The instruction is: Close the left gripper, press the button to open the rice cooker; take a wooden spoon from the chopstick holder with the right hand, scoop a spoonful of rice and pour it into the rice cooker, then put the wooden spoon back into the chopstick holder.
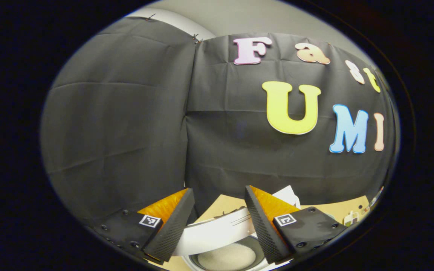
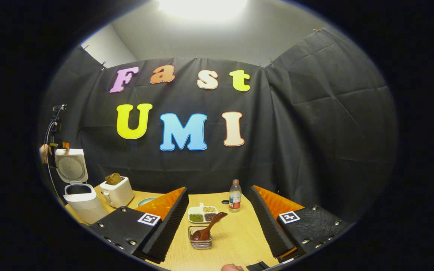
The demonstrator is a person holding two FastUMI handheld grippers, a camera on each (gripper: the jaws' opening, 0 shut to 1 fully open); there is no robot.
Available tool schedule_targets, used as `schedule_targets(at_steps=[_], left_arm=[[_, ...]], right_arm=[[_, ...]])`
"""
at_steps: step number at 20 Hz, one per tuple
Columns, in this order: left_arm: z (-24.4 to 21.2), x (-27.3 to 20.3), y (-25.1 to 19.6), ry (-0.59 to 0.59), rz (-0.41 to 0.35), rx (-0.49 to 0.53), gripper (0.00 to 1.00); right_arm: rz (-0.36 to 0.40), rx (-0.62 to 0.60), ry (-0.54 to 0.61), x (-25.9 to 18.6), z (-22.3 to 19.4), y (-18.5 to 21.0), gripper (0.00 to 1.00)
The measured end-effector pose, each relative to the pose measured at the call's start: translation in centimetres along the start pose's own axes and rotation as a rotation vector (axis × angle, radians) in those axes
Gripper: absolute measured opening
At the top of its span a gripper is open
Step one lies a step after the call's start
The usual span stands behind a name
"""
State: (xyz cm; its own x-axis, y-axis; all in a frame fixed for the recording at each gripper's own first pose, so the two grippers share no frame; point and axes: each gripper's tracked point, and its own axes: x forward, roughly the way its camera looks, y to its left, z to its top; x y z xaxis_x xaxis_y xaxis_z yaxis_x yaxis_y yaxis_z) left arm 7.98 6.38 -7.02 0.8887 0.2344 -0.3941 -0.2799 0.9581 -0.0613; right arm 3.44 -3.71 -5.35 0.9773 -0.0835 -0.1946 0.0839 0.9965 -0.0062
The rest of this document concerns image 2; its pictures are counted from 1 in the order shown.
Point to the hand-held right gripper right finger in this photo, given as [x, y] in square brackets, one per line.
[268, 229]

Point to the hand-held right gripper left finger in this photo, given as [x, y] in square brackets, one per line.
[168, 229]

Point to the white divided rice dish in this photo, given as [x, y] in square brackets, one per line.
[196, 217]

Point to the brown wooden spoon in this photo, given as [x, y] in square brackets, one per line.
[201, 235]

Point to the white rice cooker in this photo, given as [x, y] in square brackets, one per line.
[85, 209]

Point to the pale blue plate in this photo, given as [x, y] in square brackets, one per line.
[145, 201]

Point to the clear plastic water bottle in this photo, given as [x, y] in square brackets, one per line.
[235, 199]

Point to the brown toast slice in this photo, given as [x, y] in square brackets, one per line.
[113, 179]

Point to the white toaster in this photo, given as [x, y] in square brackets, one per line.
[119, 194]

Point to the black backdrop cloth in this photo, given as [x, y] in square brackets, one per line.
[315, 124]

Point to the large ceiling light panel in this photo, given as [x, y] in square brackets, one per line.
[202, 8]

